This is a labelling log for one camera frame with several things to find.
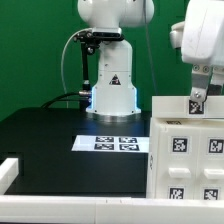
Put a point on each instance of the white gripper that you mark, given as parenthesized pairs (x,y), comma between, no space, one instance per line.
(201,40)

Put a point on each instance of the white long cabinet block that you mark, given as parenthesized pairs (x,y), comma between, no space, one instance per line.
(183,107)

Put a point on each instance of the white cabinet door panel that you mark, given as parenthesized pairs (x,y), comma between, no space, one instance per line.
(179,165)

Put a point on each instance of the white cabinet body box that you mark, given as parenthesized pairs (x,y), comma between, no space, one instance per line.
(159,128)

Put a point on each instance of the white cabinet door with knob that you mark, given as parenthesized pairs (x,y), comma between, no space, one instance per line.
(211,165)

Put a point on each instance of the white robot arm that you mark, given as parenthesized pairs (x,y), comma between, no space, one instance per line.
(114,95)

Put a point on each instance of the white base tag sheet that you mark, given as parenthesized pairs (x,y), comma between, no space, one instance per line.
(90,143)

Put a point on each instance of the white left fence rail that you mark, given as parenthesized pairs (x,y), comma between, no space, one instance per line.
(9,170)

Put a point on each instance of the white fence rail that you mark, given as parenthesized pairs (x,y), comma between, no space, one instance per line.
(9,170)
(84,210)

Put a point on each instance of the white front fence rail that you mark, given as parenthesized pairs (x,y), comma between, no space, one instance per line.
(84,210)

